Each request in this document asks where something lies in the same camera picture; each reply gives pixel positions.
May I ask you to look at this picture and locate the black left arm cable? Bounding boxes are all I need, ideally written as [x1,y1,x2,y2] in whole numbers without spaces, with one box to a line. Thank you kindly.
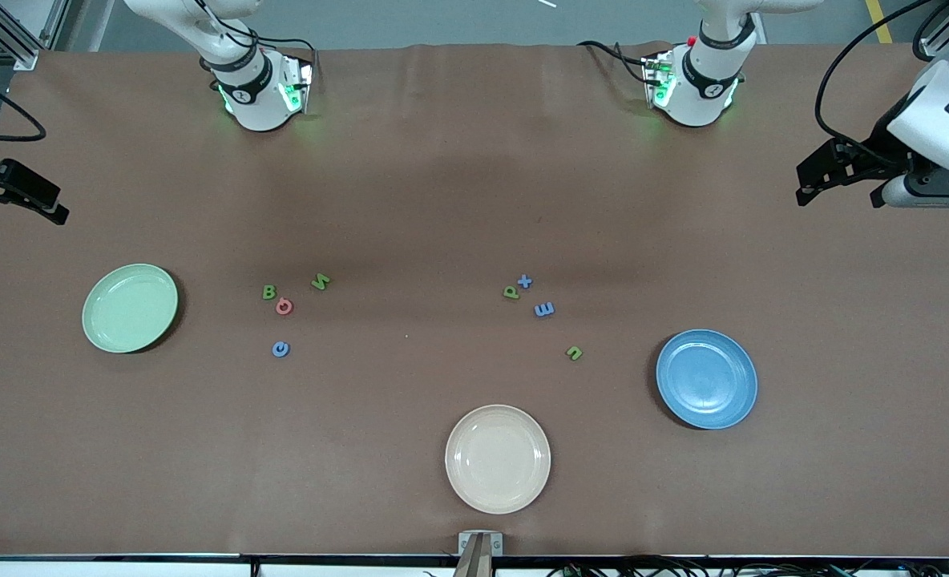
[815,0,936,145]

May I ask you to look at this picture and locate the brown table mat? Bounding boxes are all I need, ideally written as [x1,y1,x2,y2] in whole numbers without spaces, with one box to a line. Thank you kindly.
[0,40,949,558]

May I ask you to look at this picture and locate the silver left base connector plate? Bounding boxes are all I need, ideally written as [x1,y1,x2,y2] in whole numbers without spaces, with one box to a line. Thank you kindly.
[643,52,676,109]

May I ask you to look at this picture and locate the silver right base connector plate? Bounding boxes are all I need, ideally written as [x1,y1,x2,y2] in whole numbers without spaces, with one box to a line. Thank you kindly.
[278,56,315,115]

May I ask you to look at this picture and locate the black right base cable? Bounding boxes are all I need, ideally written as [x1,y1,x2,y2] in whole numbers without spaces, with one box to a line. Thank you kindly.
[198,0,319,81]

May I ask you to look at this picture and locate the silver base connector plate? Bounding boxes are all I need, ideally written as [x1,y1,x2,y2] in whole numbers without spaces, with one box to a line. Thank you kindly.
[643,52,676,109]
[278,56,315,115]

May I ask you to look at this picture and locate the beige plate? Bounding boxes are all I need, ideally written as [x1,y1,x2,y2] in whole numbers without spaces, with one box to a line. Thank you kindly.
[445,404,552,515]

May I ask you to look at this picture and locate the blue plate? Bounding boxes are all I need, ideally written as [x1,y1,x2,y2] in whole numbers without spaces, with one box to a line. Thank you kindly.
[656,329,759,430]

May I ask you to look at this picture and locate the black base cable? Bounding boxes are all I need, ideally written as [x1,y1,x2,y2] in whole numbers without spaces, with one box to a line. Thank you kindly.
[577,40,652,85]
[198,0,319,81]

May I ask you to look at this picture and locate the light green plate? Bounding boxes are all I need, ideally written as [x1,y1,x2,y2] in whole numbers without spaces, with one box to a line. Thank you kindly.
[82,264,180,354]

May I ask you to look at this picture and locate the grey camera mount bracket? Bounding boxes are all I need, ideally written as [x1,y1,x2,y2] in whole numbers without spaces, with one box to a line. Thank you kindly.
[458,531,504,577]

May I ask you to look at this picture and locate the black left base cable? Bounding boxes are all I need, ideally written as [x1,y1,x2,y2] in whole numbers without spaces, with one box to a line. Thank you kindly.
[577,40,652,85]

